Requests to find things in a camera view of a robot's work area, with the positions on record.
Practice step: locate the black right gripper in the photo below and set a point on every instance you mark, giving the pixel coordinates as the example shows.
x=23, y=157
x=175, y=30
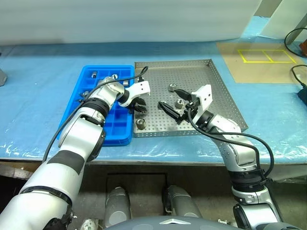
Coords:
x=190, y=107

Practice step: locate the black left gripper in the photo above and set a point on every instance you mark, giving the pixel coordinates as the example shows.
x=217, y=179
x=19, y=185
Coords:
x=133, y=107

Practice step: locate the small metal roller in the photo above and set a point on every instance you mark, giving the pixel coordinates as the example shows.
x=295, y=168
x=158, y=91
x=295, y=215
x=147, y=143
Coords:
x=114, y=76
x=141, y=123
x=179, y=103
x=126, y=83
x=84, y=94
x=171, y=87
x=93, y=74

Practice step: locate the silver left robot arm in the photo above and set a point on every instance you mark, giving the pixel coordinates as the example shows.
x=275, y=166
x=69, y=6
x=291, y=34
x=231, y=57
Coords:
x=79, y=129

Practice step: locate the perforated steel tray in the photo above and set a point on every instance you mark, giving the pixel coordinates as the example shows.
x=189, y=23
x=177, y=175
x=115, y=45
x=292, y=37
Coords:
x=158, y=79

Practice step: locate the blue compartment tray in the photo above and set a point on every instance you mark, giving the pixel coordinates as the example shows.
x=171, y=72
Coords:
x=120, y=127

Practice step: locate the white foam board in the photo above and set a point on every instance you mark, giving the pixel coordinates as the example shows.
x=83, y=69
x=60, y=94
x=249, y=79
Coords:
x=120, y=19

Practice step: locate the dark grey rounded robot leg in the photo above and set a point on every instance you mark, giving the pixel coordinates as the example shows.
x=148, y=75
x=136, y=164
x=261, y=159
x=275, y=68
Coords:
x=117, y=206
x=181, y=203

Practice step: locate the grey robot torso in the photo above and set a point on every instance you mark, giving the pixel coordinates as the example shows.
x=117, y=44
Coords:
x=172, y=224

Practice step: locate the dark device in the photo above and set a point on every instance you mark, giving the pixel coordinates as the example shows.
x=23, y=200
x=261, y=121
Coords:
x=303, y=95

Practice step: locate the white upright panel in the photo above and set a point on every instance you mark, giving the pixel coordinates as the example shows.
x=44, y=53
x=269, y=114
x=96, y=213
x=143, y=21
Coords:
x=275, y=19

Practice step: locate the red-brown block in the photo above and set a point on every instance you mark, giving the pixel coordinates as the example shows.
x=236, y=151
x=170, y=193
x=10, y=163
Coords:
x=304, y=49

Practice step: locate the grey metal object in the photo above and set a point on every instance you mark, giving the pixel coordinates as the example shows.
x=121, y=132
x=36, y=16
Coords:
x=2, y=77

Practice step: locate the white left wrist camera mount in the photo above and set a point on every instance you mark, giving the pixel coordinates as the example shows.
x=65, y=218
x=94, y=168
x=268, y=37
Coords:
x=140, y=87

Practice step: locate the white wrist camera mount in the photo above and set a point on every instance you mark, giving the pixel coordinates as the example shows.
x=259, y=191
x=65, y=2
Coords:
x=204, y=95
x=140, y=87

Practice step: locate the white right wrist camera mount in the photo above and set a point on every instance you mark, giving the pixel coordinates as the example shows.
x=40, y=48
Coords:
x=204, y=95

